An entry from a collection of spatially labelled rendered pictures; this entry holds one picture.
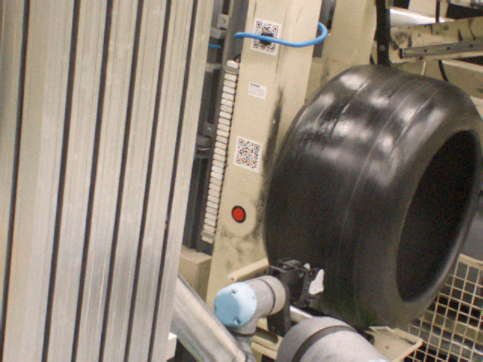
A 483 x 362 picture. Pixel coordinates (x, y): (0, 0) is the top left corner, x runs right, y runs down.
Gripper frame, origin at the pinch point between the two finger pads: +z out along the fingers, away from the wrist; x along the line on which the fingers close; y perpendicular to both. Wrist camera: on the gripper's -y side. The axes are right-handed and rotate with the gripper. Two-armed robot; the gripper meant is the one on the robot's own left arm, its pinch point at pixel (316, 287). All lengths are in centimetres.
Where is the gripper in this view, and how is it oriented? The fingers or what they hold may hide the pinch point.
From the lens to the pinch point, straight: 212.9
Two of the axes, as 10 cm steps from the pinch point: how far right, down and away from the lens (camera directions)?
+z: 5.5, -0.6, 8.3
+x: -8.1, -2.9, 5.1
